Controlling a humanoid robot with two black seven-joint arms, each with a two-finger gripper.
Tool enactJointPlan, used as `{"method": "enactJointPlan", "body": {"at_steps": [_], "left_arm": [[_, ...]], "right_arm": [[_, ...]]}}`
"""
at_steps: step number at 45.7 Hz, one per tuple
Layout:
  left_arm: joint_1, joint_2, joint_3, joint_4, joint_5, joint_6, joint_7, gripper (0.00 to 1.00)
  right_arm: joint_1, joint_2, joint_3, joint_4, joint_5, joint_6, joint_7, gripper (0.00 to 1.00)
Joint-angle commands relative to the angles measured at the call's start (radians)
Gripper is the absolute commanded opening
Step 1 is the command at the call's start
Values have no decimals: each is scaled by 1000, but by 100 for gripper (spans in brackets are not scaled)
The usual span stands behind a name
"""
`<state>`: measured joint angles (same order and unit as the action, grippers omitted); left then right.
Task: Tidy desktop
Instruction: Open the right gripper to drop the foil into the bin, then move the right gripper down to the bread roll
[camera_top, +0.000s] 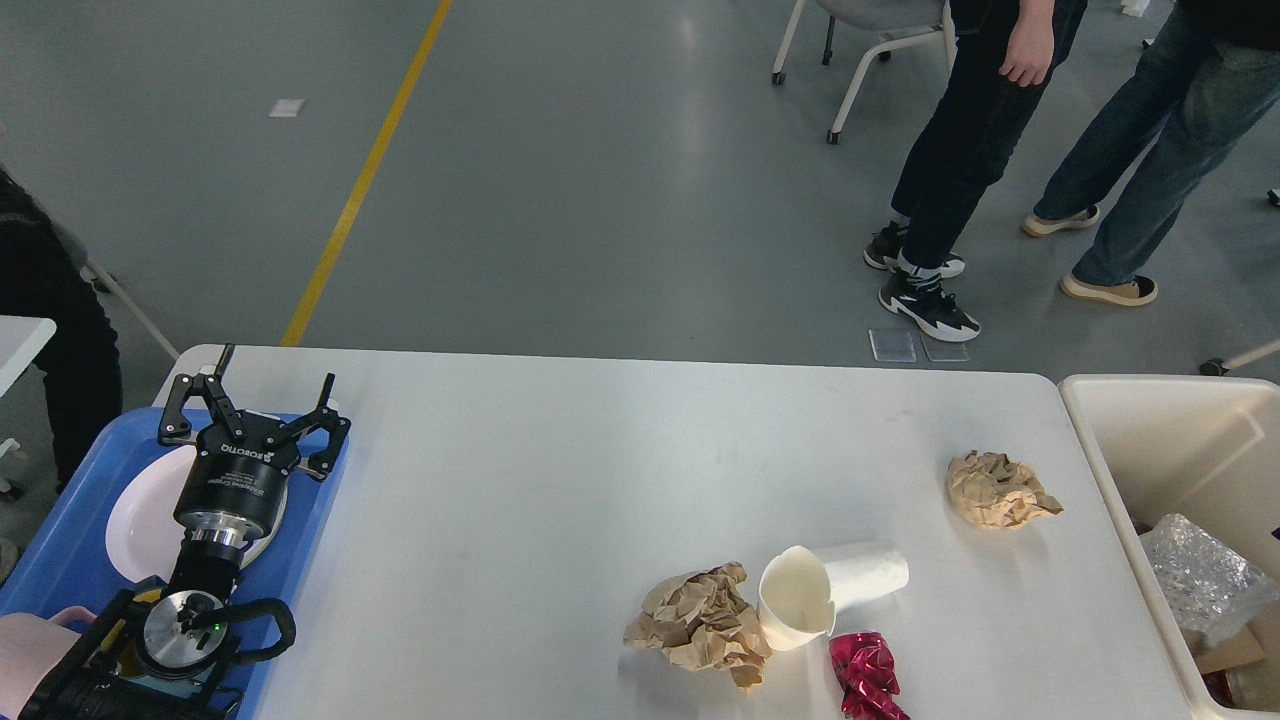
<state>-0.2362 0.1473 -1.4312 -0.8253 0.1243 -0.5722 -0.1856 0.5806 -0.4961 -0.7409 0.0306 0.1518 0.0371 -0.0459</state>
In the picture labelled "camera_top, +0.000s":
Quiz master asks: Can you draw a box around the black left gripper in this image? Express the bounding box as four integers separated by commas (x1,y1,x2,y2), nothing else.
156,343,351,551

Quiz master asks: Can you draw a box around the pink plate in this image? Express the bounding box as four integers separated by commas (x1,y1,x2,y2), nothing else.
105,445,289,585

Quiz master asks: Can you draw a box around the small brown paper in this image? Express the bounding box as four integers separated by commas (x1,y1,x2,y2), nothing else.
947,451,1064,530

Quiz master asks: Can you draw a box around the silver foil bag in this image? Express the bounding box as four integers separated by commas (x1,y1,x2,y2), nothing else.
1140,512,1279,653

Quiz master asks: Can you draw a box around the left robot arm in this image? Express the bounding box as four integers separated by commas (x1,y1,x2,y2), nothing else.
3,346,351,719

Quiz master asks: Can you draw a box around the light green plate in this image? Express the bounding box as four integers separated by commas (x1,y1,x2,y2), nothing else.
125,520,282,585

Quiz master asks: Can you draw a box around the white rolling stand left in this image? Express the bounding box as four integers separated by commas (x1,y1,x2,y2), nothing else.
84,259,180,360

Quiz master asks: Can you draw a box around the white side table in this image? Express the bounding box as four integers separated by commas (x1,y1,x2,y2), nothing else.
0,315,56,396

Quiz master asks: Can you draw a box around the person in dark clothes left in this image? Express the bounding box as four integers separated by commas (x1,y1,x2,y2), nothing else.
0,165,124,585

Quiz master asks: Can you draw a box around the pink mug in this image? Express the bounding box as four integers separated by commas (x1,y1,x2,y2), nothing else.
1,606,97,719

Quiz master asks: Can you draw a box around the crumpled brown paper ball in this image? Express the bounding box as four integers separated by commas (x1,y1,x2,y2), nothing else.
623,561,773,692

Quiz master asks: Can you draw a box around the white paper cup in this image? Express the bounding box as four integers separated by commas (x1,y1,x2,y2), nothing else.
758,539,910,652

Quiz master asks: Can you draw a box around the red foil wrapper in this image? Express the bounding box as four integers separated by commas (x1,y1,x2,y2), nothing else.
828,632,910,719

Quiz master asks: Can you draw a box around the white office chair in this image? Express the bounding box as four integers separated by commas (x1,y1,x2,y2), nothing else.
762,1,957,149

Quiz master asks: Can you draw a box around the person in black pants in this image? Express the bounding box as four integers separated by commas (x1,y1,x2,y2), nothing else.
864,1,1087,343

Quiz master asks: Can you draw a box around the beige plastic bin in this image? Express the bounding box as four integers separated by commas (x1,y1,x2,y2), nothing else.
1060,375,1279,719

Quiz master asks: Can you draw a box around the chair caster right edge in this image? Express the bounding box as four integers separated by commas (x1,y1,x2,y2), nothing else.
1198,340,1280,377

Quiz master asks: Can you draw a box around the red wrapper in bin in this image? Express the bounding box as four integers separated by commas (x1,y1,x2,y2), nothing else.
1201,669,1239,708

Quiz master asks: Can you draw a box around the person in blue jeans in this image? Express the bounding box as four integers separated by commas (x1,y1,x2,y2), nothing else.
1023,1,1279,307

